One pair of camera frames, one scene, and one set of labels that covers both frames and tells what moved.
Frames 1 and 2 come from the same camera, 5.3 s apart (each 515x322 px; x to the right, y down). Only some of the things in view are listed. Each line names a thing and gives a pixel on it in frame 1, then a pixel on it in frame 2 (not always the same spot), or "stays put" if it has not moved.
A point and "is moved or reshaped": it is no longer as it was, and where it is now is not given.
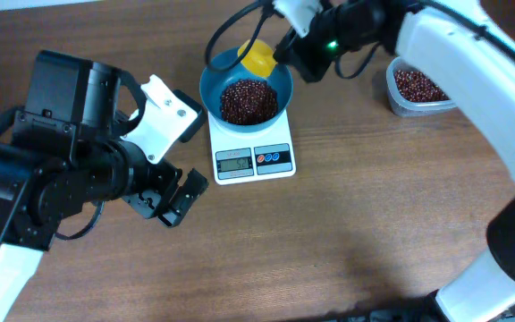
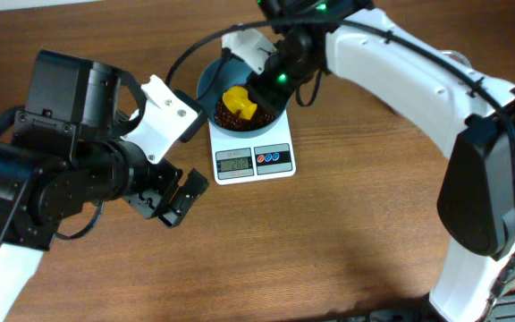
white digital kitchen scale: x=241 y=156 stays put
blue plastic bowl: x=241 y=100 stays put
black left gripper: x=160 y=192 stays put
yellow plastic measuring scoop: x=259 y=59 is moved or reshaped
